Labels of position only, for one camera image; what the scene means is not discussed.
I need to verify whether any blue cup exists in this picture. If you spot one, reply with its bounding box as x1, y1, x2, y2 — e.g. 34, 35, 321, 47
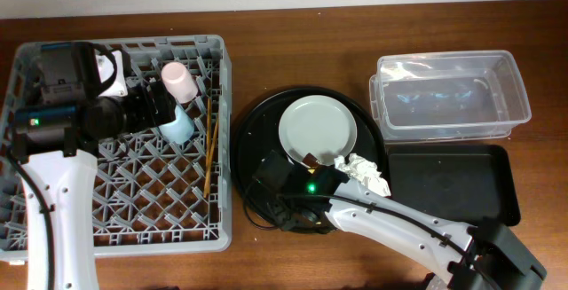
158, 105, 194, 145

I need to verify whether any grey dishwasher rack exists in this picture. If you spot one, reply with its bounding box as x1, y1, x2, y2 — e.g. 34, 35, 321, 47
1, 35, 232, 261

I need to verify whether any pink cup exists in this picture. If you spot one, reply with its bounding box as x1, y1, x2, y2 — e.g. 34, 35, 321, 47
161, 62, 199, 104

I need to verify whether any black rectangular tray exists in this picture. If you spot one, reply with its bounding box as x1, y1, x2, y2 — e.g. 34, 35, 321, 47
387, 145, 521, 226

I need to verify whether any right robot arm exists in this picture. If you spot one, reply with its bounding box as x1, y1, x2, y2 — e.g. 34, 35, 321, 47
258, 167, 547, 289

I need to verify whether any grey plate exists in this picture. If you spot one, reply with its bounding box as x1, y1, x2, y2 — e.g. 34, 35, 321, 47
278, 95, 358, 165

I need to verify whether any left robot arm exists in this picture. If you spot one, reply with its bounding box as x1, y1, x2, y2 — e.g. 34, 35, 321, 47
6, 42, 177, 289

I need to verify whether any brown snack wrapper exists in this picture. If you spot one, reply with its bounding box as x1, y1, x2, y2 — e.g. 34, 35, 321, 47
301, 153, 320, 169

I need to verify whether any round black tray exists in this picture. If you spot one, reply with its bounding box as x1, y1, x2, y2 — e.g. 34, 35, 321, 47
231, 86, 388, 230

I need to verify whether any clear plastic bin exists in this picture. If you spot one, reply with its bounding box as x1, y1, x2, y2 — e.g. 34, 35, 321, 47
369, 50, 532, 143

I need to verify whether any wooden chopstick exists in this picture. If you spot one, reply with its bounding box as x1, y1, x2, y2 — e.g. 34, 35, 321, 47
207, 116, 220, 171
203, 98, 212, 198

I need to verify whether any white tissue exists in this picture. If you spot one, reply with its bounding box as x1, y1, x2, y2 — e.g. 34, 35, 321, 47
334, 153, 391, 197

